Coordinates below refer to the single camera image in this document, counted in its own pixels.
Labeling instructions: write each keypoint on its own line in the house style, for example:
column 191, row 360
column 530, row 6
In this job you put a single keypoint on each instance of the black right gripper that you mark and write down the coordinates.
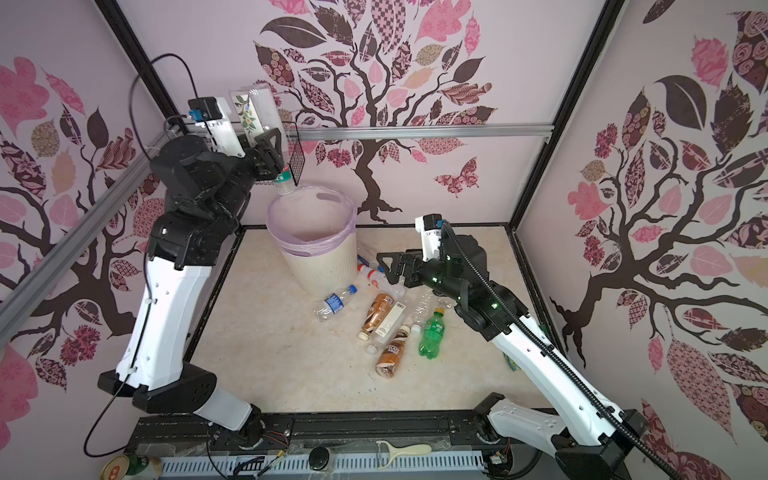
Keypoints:
column 400, row 259

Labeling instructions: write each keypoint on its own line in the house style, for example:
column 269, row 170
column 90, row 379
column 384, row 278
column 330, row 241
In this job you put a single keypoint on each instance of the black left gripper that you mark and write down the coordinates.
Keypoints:
column 269, row 162

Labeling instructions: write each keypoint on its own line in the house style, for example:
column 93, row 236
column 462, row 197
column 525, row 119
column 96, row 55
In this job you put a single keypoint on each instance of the white floral label bottle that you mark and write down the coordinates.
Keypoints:
column 258, row 112

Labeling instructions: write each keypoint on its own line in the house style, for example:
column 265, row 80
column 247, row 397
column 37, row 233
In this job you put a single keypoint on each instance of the green soda bottle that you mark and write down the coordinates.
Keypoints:
column 432, row 335

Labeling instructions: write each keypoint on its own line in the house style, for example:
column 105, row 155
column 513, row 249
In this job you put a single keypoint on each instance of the brown milk tea bottle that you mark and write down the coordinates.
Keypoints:
column 392, row 353

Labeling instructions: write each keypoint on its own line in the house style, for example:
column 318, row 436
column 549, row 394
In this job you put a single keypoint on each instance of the clear white label bottle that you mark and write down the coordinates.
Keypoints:
column 386, row 330

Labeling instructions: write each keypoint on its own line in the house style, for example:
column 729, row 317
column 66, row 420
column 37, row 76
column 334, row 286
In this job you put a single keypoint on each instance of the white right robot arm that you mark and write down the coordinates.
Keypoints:
column 587, row 435

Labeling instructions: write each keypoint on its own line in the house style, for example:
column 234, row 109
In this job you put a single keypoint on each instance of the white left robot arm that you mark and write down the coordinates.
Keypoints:
column 207, row 193

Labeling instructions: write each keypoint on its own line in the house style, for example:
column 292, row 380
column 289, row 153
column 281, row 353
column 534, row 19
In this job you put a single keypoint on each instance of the cream waste bin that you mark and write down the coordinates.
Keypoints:
column 322, row 262

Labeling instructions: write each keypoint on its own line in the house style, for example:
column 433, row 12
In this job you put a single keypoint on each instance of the purple bin liner bag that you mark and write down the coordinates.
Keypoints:
column 311, row 221

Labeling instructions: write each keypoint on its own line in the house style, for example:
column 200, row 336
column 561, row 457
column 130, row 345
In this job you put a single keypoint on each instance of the red cap white bottle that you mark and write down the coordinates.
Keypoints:
column 379, row 280

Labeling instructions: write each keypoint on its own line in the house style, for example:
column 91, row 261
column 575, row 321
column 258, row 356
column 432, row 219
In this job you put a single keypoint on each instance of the blue cap clear bottle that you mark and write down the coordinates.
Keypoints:
column 366, row 256

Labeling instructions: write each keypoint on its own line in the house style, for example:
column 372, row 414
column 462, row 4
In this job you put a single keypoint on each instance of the crumpled clear bottle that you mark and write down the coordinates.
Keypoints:
column 423, row 310

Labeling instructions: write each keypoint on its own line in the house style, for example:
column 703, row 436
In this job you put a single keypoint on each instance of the brown coffee bottle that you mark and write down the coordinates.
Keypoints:
column 379, row 308

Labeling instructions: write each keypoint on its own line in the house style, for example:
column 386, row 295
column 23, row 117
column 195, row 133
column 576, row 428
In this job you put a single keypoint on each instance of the blue label water bottle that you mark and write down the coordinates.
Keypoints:
column 335, row 303

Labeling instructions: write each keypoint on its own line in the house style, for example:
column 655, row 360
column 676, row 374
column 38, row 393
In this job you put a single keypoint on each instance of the green yellow snack bag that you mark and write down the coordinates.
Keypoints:
column 511, row 364

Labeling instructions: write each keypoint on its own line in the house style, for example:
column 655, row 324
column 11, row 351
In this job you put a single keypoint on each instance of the cream vegetable peeler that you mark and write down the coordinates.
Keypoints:
column 387, row 453

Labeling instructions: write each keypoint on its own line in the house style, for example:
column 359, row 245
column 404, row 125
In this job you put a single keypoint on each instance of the black round knob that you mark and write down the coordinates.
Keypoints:
column 319, row 459

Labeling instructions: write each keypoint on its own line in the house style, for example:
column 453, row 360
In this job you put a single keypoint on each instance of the green tin can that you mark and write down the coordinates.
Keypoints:
column 132, row 467

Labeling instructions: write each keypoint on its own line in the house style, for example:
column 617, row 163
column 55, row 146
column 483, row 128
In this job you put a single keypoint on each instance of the black wire basket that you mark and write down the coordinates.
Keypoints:
column 294, row 158

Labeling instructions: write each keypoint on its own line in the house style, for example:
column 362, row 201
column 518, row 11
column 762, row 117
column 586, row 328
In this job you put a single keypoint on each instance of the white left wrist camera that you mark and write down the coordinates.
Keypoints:
column 212, row 113

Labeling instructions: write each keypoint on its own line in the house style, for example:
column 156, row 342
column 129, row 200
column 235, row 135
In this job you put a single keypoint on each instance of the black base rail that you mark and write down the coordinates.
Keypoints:
column 447, row 429

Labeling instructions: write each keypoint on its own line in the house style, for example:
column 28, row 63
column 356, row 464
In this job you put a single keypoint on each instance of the aluminium frame bar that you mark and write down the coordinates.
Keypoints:
column 18, row 307

